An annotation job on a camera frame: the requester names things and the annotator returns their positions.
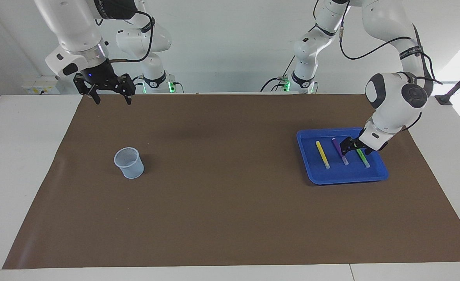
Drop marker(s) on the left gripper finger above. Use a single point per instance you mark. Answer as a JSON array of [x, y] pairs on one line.
[[369, 150], [347, 145]]

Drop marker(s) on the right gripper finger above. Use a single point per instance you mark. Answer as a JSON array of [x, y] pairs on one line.
[[127, 86], [82, 86]]

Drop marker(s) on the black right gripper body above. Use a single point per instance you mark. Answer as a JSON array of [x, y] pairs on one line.
[[101, 78]]

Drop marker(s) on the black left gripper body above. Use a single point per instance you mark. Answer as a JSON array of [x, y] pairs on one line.
[[359, 143]]

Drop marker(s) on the green pen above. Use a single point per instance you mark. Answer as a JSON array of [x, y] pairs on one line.
[[364, 160]]

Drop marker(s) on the purple pen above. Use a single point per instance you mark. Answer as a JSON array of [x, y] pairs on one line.
[[336, 143]]

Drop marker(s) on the yellow pen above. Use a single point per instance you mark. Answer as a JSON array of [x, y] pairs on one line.
[[322, 154]]

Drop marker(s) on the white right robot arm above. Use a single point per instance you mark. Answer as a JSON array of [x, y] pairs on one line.
[[73, 23]]

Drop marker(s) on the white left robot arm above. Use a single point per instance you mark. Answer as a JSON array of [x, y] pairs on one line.
[[393, 109]]

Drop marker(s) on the blue plastic tray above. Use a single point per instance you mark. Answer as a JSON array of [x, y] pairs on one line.
[[319, 175]]

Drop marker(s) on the translucent mesh pen cup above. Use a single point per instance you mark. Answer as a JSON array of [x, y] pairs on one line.
[[130, 169]]

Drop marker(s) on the black clamp stand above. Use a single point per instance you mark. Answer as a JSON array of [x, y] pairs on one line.
[[444, 99]]

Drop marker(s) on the brown table mat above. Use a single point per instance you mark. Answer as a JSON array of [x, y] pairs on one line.
[[230, 214]]

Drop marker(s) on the white wall socket box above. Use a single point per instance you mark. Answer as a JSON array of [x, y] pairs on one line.
[[34, 88]]

